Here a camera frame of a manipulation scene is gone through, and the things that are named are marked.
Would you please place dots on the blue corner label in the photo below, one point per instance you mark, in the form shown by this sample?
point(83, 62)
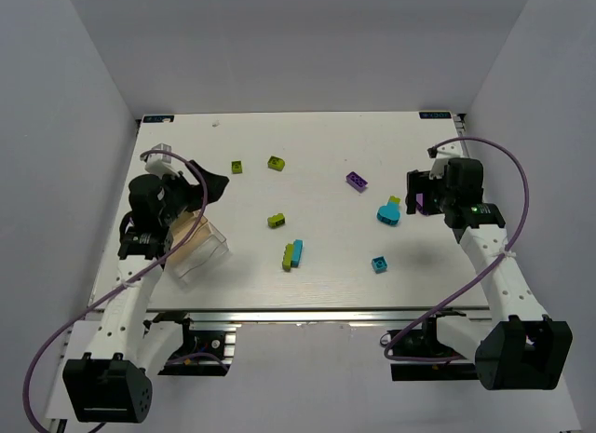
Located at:
point(157, 119)
point(434, 115)

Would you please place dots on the long cyan lego brick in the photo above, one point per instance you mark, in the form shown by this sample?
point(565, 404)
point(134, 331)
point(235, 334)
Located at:
point(297, 252)

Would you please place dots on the green stepped lego brick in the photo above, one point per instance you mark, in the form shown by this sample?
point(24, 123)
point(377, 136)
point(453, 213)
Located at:
point(276, 220)

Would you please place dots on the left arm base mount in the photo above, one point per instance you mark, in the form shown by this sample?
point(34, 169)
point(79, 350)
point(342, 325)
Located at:
point(188, 359)

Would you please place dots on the small cyan lego brick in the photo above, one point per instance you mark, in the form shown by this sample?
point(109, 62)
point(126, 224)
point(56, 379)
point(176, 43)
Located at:
point(379, 264)

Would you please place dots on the left blue corner label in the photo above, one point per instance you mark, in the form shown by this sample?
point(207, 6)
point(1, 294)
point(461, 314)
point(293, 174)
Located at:
point(157, 119)

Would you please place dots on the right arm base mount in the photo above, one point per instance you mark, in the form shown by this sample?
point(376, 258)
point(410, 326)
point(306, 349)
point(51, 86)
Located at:
point(424, 359)

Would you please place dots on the green lego brick upside-down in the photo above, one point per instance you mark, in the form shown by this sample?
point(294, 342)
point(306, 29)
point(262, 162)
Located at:
point(276, 163)

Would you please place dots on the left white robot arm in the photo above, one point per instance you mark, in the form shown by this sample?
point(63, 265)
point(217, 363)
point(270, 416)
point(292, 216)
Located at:
point(112, 381)

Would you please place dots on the clear plastic sorting container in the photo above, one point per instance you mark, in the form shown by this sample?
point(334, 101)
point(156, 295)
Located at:
point(199, 255)

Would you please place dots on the purple round lego piece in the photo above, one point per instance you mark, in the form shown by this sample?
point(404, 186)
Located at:
point(420, 205)

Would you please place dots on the cyan round lego piece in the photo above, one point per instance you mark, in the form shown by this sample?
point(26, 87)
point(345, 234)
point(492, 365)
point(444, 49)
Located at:
point(389, 214)

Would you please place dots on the purple lego brick upside-down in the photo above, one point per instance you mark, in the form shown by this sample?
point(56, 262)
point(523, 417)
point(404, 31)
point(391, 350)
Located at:
point(356, 181)

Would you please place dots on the small green lego brick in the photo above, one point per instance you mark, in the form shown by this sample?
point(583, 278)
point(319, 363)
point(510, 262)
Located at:
point(236, 167)

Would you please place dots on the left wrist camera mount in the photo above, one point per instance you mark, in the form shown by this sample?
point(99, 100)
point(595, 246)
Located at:
point(158, 164)

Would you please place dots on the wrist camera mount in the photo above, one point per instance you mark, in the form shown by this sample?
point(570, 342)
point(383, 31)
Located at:
point(158, 164)
point(441, 156)

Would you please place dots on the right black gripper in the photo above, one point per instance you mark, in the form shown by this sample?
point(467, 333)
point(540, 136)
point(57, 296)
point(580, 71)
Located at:
point(429, 194)

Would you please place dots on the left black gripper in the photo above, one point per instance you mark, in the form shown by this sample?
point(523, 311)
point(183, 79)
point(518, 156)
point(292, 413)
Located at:
point(192, 187)

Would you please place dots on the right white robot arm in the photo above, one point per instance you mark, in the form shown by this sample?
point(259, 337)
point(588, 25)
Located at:
point(525, 349)

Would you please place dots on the right blue corner label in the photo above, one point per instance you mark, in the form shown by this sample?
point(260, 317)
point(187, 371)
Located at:
point(434, 115)

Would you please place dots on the long green lego brick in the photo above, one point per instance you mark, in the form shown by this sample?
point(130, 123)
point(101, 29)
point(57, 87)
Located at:
point(287, 257)

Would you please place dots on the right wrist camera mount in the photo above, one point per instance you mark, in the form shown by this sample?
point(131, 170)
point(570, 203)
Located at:
point(441, 156)

